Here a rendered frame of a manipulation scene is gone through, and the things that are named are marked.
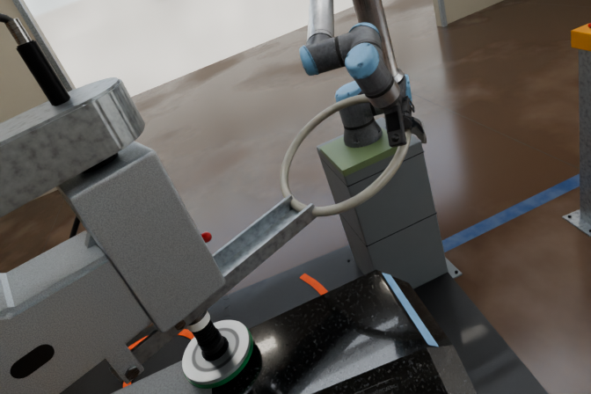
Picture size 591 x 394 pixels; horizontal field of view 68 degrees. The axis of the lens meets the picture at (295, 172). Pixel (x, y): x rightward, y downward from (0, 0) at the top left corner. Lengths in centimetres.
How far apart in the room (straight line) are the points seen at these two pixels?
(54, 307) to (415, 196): 165
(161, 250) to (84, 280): 17
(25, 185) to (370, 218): 157
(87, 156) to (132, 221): 17
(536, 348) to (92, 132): 198
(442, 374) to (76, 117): 107
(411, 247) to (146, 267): 158
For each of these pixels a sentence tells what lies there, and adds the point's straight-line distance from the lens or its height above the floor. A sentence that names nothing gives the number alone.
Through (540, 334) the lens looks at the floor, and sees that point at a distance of 236.
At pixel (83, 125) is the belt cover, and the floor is 166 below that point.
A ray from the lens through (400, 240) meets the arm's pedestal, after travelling 231.
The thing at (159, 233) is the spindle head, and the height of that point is 137.
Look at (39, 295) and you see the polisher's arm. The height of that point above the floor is 139.
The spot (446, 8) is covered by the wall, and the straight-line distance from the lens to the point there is 687.
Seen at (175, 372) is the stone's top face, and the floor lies 83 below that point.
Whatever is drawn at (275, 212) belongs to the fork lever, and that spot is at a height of 111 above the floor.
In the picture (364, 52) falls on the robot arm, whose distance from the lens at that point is 120.
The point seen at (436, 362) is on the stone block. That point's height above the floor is 79.
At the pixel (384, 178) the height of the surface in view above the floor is 118.
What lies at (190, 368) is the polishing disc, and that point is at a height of 88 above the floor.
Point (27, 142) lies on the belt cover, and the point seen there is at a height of 168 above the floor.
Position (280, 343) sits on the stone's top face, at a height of 83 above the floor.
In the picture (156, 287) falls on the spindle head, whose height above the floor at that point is 126.
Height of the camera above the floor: 186
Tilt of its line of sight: 28 degrees down
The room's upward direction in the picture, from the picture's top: 21 degrees counter-clockwise
